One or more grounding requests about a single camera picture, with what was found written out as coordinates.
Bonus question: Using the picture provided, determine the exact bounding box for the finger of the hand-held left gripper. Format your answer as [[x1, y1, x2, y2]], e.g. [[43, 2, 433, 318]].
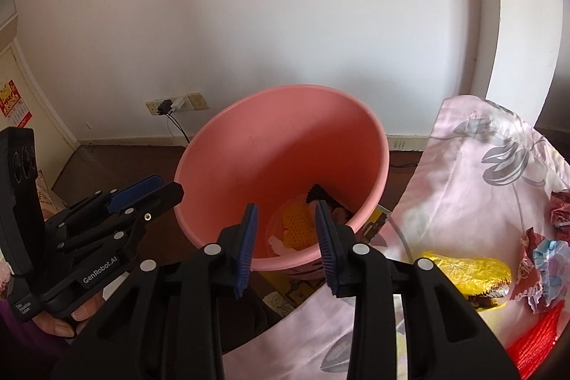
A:
[[67, 174, 165, 215], [58, 181, 185, 255]]

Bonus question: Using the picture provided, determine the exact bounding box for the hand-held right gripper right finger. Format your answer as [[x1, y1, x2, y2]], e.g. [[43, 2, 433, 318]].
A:
[[314, 202, 522, 380]]

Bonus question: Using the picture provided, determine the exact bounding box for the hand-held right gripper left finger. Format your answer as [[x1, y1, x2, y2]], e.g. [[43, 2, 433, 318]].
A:
[[51, 203, 268, 380]]

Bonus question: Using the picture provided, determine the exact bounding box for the pink plastic bucket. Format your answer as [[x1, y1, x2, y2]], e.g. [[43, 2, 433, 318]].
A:
[[173, 85, 390, 271]]

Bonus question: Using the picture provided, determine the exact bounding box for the red foam fruit net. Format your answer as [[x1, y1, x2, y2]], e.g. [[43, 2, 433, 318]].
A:
[[505, 299, 569, 380]]

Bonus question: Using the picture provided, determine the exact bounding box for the person's left hand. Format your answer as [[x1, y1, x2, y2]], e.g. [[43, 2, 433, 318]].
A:
[[35, 290, 104, 338]]

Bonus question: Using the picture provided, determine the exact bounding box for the pink patterned bedding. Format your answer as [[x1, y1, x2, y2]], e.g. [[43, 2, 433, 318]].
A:
[[38, 168, 68, 225]]

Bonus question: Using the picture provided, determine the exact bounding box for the white crumpled wrapper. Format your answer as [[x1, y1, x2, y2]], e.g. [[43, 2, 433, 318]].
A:
[[266, 223, 304, 257]]

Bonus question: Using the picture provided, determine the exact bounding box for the yellow foam fruit net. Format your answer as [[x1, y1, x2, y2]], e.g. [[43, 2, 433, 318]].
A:
[[285, 203, 322, 249]]

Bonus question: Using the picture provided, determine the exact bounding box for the yellow printed carton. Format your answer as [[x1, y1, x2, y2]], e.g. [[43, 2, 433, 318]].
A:
[[260, 204, 392, 316]]

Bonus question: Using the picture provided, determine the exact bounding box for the beige door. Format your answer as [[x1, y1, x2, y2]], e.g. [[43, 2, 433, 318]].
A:
[[0, 0, 82, 194]]

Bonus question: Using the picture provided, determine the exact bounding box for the black snack wrapper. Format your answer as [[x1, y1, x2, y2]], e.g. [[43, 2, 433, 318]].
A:
[[305, 183, 343, 215]]

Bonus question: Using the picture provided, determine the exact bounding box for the pink floral cloth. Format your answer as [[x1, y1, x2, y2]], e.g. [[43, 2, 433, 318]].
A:
[[223, 95, 570, 380]]

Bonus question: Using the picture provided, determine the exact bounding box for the yellow foil wrapper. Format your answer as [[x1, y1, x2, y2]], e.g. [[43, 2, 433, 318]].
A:
[[416, 251, 513, 310]]

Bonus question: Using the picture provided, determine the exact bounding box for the red printed wrapper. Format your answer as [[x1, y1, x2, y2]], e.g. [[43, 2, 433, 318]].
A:
[[509, 227, 549, 303]]

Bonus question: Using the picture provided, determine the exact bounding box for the pale blue crumpled wrapper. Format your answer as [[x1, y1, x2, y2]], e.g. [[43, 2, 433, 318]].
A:
[[530, 239, 570, 315]]

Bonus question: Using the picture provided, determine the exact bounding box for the dark red crumpled wrapper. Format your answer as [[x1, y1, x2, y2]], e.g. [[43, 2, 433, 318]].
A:
[[550, 189, 570, 241]]

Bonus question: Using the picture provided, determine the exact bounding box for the black power cable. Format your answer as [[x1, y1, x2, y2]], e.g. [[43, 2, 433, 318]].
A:
[[167, 113, 191, 147]]

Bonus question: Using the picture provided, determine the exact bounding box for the beige wall outlet strip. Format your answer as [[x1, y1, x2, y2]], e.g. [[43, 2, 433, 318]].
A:
[[145, 93, 210, 116]]

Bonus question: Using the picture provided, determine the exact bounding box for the red and yellow wall calendar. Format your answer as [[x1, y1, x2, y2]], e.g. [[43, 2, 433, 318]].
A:
[[0, 79, 35, 128]]

